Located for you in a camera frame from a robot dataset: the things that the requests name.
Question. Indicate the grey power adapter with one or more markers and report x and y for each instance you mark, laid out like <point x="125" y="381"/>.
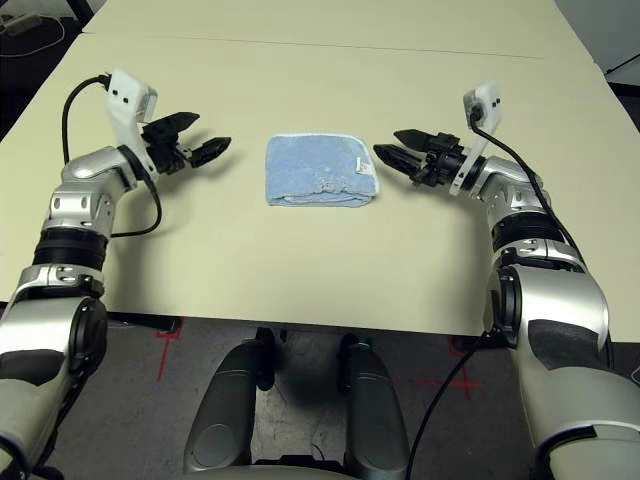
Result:
<point x="20" y="22"/>

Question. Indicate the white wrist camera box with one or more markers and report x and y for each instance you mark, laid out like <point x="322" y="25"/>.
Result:
<point x="490" y="105"/>
<point x="125" y="95"/>

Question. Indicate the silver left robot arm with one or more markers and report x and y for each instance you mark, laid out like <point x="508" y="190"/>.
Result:
<point x="85" y="200"/>

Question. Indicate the light blue terry towel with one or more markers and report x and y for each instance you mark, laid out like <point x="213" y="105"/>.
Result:
<point x="310" y="165"/>

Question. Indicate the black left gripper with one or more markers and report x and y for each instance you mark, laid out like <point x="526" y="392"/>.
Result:
<point x="165" y="150"/>

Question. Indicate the grey robot torso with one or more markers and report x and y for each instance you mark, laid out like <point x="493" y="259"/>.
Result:
<point x="260" y="474"/>

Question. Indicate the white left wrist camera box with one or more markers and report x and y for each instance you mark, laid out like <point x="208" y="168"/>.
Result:
<point x="125" y="95"/>

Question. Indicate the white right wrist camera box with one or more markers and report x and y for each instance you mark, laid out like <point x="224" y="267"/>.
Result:
<point x="490" y="105"/>

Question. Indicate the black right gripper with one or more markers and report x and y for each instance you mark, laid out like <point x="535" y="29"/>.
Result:
<point x="445" y="160"/>

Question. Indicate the black framed side table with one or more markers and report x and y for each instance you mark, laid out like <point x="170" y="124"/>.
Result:
<point x="85" y="11"/>

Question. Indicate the black cabinet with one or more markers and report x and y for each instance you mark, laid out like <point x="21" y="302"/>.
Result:
<point x="627" y="72"/>

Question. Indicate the red floor tape cross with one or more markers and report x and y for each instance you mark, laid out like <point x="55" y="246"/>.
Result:
<point x="162" y="357"/>
<point x="467" y="382"/>

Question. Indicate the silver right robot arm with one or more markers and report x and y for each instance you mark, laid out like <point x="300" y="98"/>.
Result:
<point x="550" y="300"/>

